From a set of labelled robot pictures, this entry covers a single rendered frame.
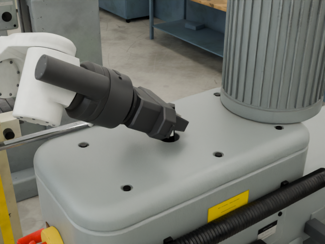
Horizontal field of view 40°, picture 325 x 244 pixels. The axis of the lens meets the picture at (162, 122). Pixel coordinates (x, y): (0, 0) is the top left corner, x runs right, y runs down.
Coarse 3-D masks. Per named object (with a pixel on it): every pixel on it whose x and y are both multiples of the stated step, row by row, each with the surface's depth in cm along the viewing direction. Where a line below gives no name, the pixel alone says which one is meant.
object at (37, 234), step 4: (32, 232) 83; (36, 232) 83; (40, 232) 83; (24, 236) 82; (28, 236) 82; (32, 236) 82; (36, 236) 82; (40, 236) 82; (20, 240) 81; (24, 240) 81; (28, 240) 81; (32, 240) 82; (36, 240) 82; (40, 240) 83
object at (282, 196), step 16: (304, 176) 82; (320, 176) 82; (272, 192) 78; (288, 192) 78; (304, 192) 80; (240, 208) 74; (256, 208) 74; (272, 208) 76; (208, 224) 71; (224, 224) 71; (240, 224) 72; (176, 240) 68; (192, 240) 68; (208, 240) 69
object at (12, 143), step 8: (56, 128) 79; (64, 128) 79; (72, 128) 80; (80, 128) 80; (24, 136) 77; (32, 136) 77; (40, 136) 77; (48, 136) 78; (0, 144) 75; (8, 144) 75; (16, 144) 75
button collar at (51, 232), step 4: (48, 228) 73; (52, 228) 72; (44, 232) 72; (48, 232) 71; (52, 232) 71; (56, 232) 71; (44, 236) 72; (48, 236) 71; (52, 236) 71; (56, 236) 71; (60, 236) 71; (44, 240) 73; (48, 240) 70; (52, 240) 70; (56, 240) 71; (60, 240) 71
